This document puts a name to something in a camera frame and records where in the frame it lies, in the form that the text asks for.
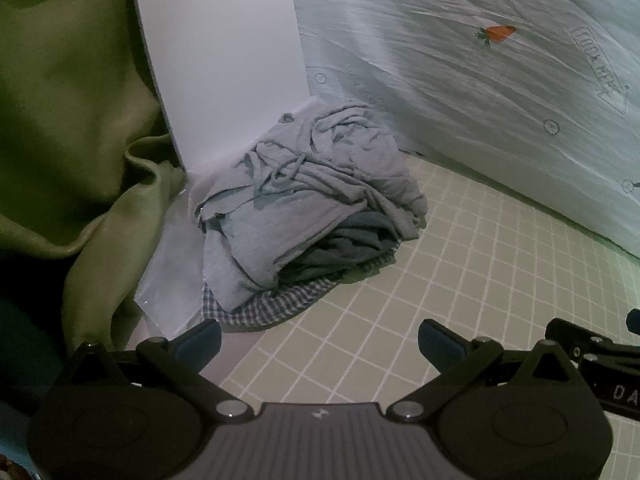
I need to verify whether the green grid mat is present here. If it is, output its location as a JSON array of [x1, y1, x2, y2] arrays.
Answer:
[[220, 152, 640, 480]]

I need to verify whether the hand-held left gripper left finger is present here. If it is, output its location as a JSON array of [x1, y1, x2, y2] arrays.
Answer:
[[67, 317, 256, 421]]

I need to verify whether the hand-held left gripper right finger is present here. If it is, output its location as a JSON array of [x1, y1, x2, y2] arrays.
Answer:
[[385, 317, 583, 421]]

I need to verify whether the blue-grey garment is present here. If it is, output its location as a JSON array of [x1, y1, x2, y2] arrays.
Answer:
[[280, 210, 401, 283]]

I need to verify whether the pale blue carrot print quilt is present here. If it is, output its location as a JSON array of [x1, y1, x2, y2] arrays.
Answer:
[[285, 0, 640, 261]]

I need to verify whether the blue checkered cloth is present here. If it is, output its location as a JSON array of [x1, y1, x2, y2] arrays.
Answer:
[[200, 250, 398, 331]]

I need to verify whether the grey garment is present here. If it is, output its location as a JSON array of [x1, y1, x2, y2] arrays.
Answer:
[[192, 102, 428, 311]]

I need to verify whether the green cloth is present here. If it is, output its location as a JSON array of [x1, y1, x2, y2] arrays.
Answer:
[[0, 0, 186, 356]]

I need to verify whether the dark teal cloth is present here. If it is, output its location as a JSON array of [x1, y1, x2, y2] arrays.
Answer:
[[0, 295, 71, 461]]

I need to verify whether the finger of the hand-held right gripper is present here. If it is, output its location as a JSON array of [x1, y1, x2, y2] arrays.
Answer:
[[544, 317, 640, 361]]

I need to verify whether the white panel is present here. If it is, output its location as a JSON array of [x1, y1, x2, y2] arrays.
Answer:
[[125, 0, 313, 173]]

